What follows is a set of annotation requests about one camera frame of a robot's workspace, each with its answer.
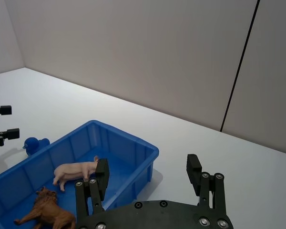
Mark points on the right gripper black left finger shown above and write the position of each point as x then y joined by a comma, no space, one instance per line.
102,176

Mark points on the blue plastic bin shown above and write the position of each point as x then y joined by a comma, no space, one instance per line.
133,167

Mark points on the blue toy duck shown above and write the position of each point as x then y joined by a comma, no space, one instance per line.
33,144

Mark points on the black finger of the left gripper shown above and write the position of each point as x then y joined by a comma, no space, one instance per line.
12,134
3,110

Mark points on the pink toy pig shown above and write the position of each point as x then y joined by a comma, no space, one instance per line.
74,170

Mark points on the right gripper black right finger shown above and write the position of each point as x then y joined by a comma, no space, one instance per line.
194,171

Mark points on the brown toy lion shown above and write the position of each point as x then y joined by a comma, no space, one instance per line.
50,210

